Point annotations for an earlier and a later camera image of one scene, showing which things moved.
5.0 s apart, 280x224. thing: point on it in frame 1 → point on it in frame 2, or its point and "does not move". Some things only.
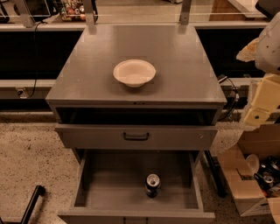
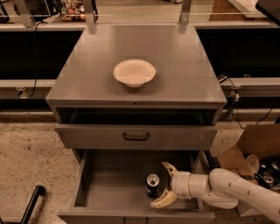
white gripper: [269, 49] → [180, 181]
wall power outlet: [22, 92] does not move
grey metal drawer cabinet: [119, 134] does not move
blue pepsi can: [152, 185] does not move
